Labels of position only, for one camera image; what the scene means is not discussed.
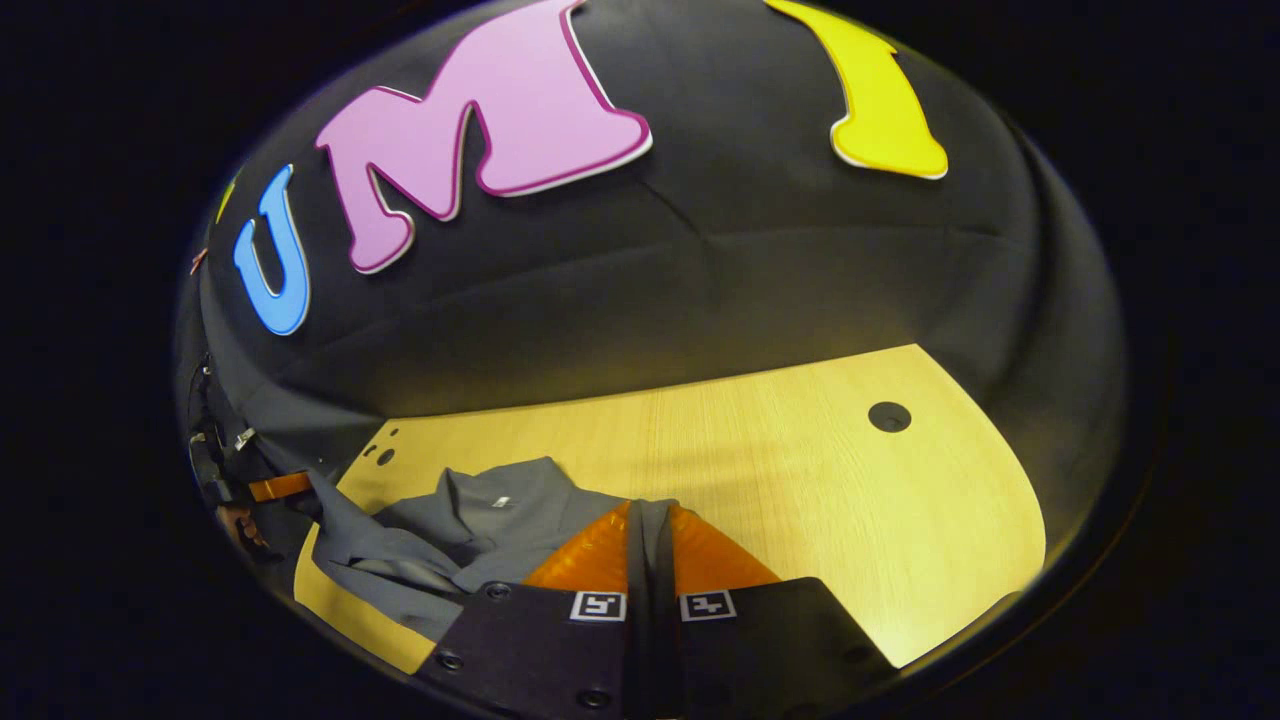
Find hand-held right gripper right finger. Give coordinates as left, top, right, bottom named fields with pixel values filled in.
left=658, top=500, right=899, bottom=720

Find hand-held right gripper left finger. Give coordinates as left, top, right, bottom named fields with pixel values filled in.
left=413, top=498, right=653, bottom=720

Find grey polo shirt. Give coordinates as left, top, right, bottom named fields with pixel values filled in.
left=300, top=457, right=681, bottom=701

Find black backdrop cloth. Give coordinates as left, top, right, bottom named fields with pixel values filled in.
left=175, top=0, right=1131, bottom=561

